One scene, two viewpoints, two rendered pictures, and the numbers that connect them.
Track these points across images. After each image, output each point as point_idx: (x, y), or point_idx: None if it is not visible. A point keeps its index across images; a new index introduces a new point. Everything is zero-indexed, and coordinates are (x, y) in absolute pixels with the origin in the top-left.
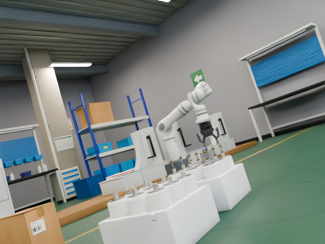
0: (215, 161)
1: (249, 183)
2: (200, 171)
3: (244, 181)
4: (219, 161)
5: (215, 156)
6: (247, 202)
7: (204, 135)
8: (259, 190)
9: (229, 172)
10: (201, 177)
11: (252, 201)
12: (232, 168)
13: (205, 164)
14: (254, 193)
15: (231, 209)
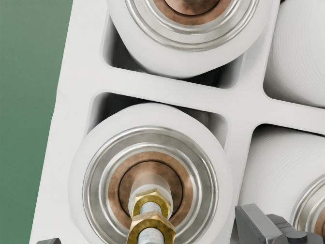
0: (150, 116)
1: None
2: (299, 38)
3: None
4: (110, 120)
5: (145, 183)
6: (44, 41)
7: None
8: (2, 236)
9: (59, 76)
10: (284, 22)
11: (19, 29)
12: (50, 207)
13: (237, 26)
14: (26, 196)
15: None
